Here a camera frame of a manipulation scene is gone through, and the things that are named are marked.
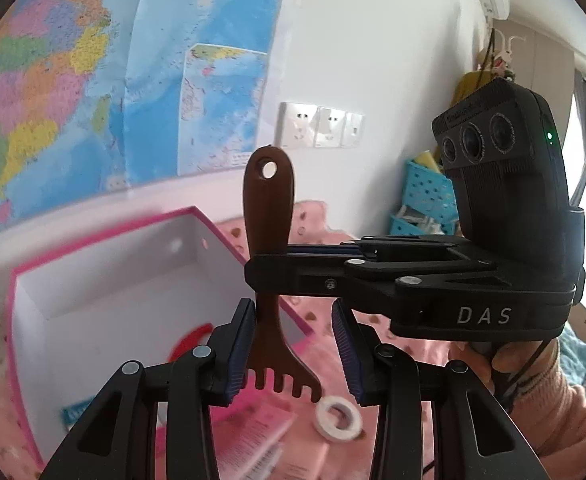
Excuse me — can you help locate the hanging plush toy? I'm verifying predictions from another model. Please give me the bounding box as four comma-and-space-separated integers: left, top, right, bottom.
488, 35, 517, 81

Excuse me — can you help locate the colourful wall map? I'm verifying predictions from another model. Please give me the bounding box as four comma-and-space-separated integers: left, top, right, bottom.
0, 0, 294, 242

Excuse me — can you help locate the yellow garment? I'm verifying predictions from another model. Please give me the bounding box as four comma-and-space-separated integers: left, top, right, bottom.
453, 71, 494, 109

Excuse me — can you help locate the person's right forearm pink sleeve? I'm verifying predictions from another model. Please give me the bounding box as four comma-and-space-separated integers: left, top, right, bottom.
493, 332, 586, 457

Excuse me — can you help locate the blue white medicine box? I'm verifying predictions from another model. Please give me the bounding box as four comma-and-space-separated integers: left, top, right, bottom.
62, 400, 95, 431

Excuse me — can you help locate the blue perforated plastic basket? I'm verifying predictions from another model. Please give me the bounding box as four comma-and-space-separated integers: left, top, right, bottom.
404, 157, 457, 221
389, 207, 461, 237

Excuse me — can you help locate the light blue cloth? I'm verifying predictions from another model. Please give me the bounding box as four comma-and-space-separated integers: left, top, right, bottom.
558, 325, 586, 401

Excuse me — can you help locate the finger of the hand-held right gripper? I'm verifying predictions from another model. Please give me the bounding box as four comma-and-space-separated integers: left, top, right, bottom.
287, 234, 474, 262
244, 251, 494, 317

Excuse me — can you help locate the beige wardrobe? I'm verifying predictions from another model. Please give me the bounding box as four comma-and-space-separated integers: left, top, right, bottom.
492, 17, 576, 111

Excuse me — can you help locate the person's right hand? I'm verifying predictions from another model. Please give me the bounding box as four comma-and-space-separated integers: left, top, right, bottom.
447, 337, 561, 413

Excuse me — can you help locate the white tape roll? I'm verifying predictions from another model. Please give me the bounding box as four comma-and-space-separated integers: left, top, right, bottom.
315, 396, 363, 443

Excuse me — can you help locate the pink patterned blanket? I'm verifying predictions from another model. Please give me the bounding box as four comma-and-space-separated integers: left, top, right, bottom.
155, 200, 478, 480

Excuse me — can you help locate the black cable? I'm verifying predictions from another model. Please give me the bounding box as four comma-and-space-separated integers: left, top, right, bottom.
503, 337, 550, 406

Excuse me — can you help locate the white wall switch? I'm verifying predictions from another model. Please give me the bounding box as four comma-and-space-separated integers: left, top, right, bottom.
343, 111, 365, 148

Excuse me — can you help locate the yellow sponge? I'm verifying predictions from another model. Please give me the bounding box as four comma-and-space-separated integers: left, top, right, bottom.
413, 150, 444, 171

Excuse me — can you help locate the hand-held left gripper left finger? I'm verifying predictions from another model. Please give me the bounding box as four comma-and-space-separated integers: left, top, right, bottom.
38, 298, 259, 480

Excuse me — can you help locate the white wall socket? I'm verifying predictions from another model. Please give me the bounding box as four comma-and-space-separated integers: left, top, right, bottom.
278, 101, 319, 148
314, 106, 349, 149

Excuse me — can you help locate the pink-rimmed white storage box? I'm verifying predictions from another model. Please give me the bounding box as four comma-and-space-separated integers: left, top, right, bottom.
6, 206, 319, 471

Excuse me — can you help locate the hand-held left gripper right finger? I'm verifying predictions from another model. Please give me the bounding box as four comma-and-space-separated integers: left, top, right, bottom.
330, 300, 554, 480

